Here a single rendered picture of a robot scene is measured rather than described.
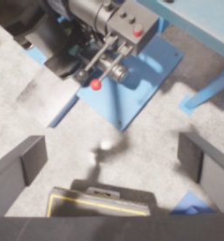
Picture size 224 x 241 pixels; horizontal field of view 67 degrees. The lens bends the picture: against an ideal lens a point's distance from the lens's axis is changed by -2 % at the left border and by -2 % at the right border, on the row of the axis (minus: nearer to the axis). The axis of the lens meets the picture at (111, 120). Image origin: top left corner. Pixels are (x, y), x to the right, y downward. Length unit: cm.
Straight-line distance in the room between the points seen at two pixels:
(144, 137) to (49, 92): 89
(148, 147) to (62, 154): 76
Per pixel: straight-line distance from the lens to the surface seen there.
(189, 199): 159
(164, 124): 152
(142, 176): 151
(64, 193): 130
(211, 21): 57
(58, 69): 116
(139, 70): 150
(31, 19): 83
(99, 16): 65
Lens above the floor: 149
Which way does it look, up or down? 79 degrees down
